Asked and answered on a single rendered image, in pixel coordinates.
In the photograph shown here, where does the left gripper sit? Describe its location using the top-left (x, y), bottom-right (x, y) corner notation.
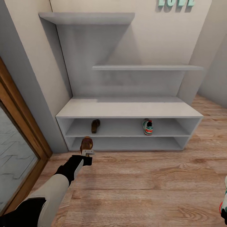
top-left (83, 156), bottom-right (93, 166)

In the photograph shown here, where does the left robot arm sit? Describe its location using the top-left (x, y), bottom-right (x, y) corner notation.
top-left (0, 150), bottom-right (95, 227)

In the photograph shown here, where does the sandal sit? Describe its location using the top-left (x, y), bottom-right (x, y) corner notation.
top-left (91, 119), bottom-right (100, 134)
top-left (81, 136), bottom-right (93, 152)

